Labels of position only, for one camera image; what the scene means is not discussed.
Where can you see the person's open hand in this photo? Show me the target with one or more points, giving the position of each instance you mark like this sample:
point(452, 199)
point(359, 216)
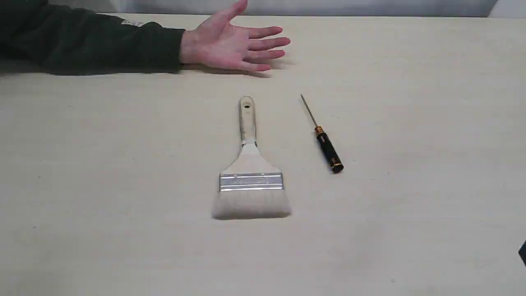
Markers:
point(218, 44)

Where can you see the wide paint brush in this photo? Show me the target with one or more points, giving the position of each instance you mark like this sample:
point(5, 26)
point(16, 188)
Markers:
point(251, 187)

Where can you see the black orange precision screwdriver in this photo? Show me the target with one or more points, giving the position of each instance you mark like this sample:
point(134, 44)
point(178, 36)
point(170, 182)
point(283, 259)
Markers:
point(327, 148)

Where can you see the dark green sleeved forearm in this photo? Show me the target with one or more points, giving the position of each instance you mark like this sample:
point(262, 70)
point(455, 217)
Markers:
point(76, 41)

